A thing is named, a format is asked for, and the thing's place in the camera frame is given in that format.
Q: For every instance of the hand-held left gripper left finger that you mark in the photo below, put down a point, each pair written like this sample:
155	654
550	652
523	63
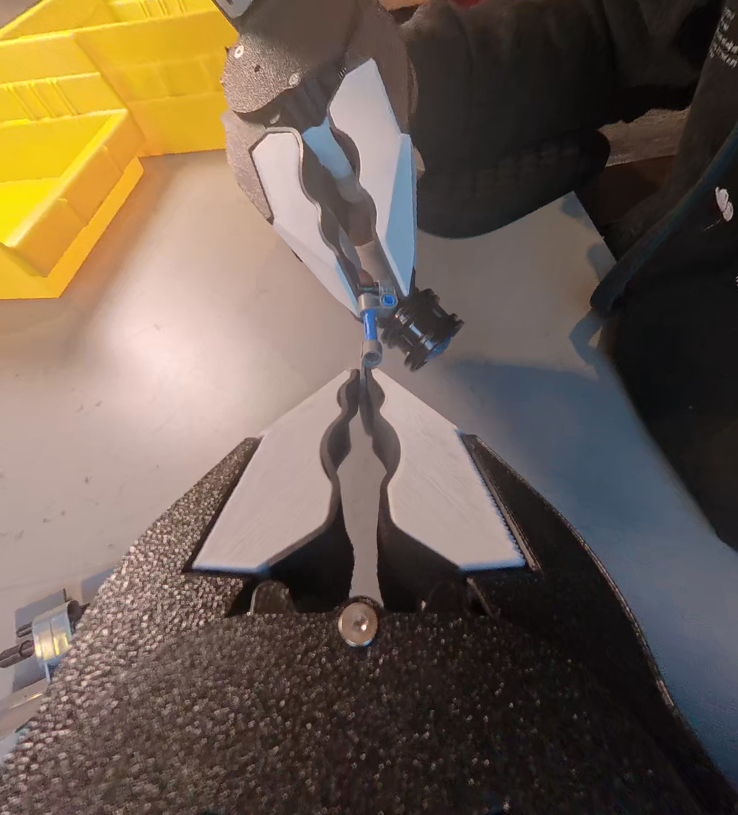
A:
267	509

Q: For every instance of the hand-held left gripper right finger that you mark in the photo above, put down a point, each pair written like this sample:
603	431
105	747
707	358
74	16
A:
445	503

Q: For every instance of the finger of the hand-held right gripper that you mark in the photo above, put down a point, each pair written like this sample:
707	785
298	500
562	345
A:
385	140
279	184

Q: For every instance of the black toy wheel assembly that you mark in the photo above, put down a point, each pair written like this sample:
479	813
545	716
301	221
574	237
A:
423	328

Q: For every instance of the grey desk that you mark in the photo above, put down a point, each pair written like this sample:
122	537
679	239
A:
152	395

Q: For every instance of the grey toy panel assembly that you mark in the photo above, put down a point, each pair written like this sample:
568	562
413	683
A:
50	637

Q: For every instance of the person's black printed hoodie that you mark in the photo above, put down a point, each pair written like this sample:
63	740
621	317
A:
693	395

